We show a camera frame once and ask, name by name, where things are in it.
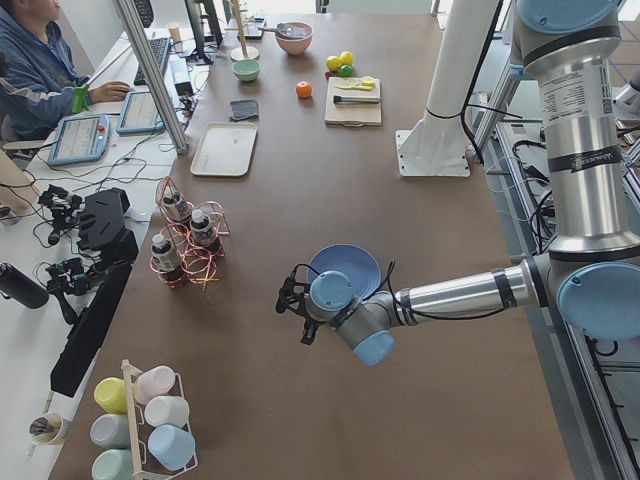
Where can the yellow lemon upper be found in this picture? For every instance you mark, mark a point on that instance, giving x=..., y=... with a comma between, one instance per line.
x=347, y=58

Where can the tea bottle back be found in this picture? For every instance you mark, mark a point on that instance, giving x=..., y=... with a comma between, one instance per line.
x=176, y=207

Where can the aluminium frame post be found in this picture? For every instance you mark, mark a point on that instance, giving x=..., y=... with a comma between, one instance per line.
x=155, y=81

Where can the pink cup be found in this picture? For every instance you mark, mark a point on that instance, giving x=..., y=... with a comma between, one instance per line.
x=152, y=383

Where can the person in blue hoodie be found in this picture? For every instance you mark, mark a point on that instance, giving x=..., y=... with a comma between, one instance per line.
x=39, y=84

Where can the blue plate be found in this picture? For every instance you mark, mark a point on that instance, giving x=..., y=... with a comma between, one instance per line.
x=353, y=261

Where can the pink bowl with ice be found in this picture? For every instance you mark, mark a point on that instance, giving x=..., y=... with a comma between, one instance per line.
x=296, y=46

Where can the cream rabbit tray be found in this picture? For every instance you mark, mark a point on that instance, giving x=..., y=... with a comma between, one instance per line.
x=224, y=150

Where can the yellow cup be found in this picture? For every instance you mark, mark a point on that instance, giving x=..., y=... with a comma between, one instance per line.
x=110, y=395

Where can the teach pendant far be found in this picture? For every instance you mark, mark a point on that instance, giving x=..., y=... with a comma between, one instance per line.
x=139, y=115

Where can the white cup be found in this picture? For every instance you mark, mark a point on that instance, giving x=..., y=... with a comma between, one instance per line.
x=165, y=409

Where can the black thermos bottle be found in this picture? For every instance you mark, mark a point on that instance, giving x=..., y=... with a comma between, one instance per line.
x=17, y=286

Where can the tea bottle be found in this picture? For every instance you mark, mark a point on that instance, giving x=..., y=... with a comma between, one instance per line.
x=203, y=232
x=167, y=262
x=176, y=207

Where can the tea bottle front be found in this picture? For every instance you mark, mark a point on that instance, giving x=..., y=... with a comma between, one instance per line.
x=167, y=262

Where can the grey folded cloth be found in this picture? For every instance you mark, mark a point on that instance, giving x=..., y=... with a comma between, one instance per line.
x=243, y=109

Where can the black equipment stand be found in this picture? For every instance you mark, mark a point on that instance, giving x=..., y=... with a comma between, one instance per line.
x=88, y=298

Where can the blue cup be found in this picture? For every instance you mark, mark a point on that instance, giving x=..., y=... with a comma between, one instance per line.
x=171, y=446

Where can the orange fruit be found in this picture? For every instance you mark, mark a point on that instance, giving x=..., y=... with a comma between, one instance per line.
x=304, y=89

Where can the copper wire bottle rack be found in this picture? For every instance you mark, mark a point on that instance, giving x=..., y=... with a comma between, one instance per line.
x=189, y=244

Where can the yellow lemon lower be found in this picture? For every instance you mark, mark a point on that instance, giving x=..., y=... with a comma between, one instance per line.
x=333, y=63

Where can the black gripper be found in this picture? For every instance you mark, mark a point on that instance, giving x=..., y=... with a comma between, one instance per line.
x=310, y=331

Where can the wooden cup tree stand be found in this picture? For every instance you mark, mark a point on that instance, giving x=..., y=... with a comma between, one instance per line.
x=244, y=51

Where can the wooden cup rack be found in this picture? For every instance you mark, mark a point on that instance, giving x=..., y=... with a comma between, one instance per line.
x=144, y=466

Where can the teach pendant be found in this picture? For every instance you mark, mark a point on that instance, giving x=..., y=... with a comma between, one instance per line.
x=139, y=115
x=80, y=139

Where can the teach pendant near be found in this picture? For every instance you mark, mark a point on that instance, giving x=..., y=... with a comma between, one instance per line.
x=80, y=139

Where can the wooden cutting board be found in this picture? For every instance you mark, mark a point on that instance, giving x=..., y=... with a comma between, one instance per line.
x=352, y=115

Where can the paper cup with utensils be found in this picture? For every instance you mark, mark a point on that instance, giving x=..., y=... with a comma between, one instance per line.
x=48, y=429

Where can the green lime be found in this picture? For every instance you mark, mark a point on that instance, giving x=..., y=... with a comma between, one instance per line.
x=345, y=71

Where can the yellow lemon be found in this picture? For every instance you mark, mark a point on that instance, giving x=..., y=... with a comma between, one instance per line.
x=347, y=58
x=333, y=63

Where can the grey cup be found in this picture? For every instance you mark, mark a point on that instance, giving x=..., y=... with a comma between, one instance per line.
x=111, y=431

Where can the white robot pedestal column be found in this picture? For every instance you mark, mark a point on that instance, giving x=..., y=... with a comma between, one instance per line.
x=436, y=146

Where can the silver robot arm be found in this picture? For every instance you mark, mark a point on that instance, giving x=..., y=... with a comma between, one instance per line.
x=591, y=269

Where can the yellow plastic knife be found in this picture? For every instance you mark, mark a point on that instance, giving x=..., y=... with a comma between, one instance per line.
x=340, y=87

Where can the green bowl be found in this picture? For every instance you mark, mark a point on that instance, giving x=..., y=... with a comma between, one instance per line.
x=246, y=70

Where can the tea bottle middle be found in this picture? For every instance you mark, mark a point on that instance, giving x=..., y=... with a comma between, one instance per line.
x=203, y=232

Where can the black keyboard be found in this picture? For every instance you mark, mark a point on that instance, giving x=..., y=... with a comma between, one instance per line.
x=160, y=48

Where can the mint green cup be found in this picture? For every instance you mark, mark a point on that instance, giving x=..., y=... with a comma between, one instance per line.
x=113, y=464

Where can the metal ice scoop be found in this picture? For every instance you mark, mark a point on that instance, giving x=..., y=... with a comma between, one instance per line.
x=287, y=30

